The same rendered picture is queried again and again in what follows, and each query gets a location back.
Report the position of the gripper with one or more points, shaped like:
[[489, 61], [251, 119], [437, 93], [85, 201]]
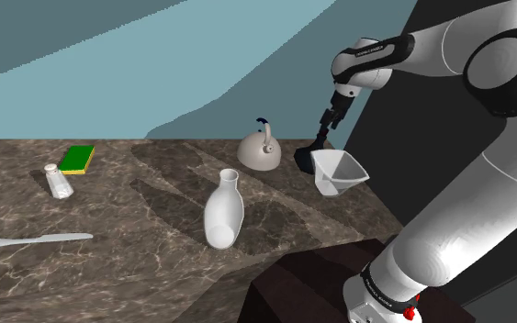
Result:
[[340, 103]]

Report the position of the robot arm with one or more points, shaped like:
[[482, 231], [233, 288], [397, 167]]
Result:
[[473, 210]]

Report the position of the white vase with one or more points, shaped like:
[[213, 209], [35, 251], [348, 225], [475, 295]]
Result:
[[223, 214]]

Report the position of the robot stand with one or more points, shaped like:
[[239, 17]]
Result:
[[303, 290]]

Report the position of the green and yellow sponge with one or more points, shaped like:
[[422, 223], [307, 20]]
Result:
[[76, 158]]

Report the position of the glass salt shaker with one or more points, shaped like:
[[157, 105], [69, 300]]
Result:
[[58, 183]]

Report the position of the white table knife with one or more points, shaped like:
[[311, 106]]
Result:
[[34, 240]]

